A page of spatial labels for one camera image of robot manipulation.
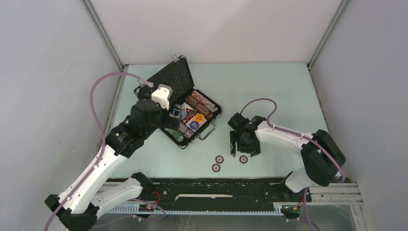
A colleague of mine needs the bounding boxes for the black aluminium poker case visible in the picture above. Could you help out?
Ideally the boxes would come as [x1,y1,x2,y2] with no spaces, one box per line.
[134,55,223,149]

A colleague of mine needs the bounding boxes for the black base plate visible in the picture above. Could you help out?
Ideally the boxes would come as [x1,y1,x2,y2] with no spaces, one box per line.
[139,178,311,211]

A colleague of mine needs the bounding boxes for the green chip stack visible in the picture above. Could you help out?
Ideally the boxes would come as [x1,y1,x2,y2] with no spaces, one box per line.
[165,128,184,143]

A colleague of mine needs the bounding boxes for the purple blue chip stack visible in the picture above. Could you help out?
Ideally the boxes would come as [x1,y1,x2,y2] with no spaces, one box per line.
[178,123,194,138]

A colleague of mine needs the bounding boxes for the orange big blind button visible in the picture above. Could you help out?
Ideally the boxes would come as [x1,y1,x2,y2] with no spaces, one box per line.
[194,114,206,123]

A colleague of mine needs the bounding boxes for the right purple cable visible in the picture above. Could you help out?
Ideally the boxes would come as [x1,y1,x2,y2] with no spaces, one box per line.
[240,98,346,231]

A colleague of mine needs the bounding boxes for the brown chip stack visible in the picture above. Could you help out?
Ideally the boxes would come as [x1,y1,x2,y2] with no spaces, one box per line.
[186,96,213,119]

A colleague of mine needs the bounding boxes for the all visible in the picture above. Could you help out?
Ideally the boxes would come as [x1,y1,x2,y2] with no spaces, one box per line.
[185,108,194,115]

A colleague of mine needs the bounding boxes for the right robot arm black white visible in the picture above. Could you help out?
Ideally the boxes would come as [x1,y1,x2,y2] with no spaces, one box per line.
[228,113,346,201]

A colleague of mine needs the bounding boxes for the blue small blind button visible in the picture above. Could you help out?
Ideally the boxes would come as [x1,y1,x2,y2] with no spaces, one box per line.
[188,120,201,131]

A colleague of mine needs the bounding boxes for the purple cable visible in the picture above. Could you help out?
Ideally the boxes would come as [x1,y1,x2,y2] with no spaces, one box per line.
[43,72,154,231]
[240,98,346,231]

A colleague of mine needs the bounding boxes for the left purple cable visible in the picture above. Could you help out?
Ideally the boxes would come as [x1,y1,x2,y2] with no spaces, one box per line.
[43,72,154,231]

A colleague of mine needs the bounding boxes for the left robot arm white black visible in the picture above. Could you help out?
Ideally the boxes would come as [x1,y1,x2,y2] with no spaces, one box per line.
[45,84,179,231]

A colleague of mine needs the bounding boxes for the red white chip stack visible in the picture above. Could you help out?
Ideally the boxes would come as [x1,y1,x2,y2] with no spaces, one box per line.
[191,90,218,113]

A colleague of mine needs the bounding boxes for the red dice row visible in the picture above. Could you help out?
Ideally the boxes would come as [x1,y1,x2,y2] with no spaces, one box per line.
[182,110,197,124]

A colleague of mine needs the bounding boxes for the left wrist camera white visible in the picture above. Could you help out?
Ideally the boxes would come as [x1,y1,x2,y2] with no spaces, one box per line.
[151,84,173,110]

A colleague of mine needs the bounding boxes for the brown 100 poker chip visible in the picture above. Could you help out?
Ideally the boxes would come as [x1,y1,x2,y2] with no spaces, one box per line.
[215,155,224,164]
[212,164,221,172]
[239,155,248,164]

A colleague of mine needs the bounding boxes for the right aluminium frame rail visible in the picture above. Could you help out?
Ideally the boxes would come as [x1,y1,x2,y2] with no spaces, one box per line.
[309,183,363,205]

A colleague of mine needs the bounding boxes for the blue playing card deck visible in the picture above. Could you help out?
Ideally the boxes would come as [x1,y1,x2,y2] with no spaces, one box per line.
[173,103,193,119]

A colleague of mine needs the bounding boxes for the white cable duct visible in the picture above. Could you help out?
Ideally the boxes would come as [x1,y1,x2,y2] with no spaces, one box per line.
[106,203,283,216]

